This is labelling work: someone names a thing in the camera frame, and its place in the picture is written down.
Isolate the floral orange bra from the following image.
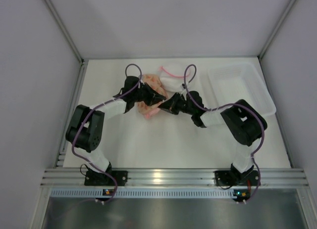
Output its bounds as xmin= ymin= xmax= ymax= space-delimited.
xmin=137 ymin=74 xmax=168 ymax=115

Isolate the pink cloth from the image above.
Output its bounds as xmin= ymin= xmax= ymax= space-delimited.
xmin=144 ymin=108 xmax=160 ymax=119

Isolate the white mesh laundry bag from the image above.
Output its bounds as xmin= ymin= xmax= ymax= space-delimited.
xmin=158 ymin=62 xmax=186 ymax=92

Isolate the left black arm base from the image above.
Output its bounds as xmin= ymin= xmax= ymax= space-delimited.
xmin=84 ymin=170 xmax=128 ymax=186

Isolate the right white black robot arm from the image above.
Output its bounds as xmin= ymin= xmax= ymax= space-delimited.
xmin=158 ymin=91 xmax=267 ymax=174

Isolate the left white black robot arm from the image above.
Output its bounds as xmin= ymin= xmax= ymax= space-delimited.
xmin=65 ymin=76 xmax=167 ymax=173

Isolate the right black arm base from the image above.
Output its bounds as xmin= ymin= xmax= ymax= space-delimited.
xmin=214 ymin=165 xmax=260 ymax=189

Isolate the clear plastic bin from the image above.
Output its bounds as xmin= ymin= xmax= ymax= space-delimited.
xmin=208 ymin=62 xmax=276 ymax=117

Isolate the slotted grey cable duct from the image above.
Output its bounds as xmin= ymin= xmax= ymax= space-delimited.
xmin=51 ymin=188 xmax=248 ymax=199

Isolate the aluminium front rail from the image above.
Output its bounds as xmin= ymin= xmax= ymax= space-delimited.
xmin=40 ymin=168 xmax=309 ymax=188

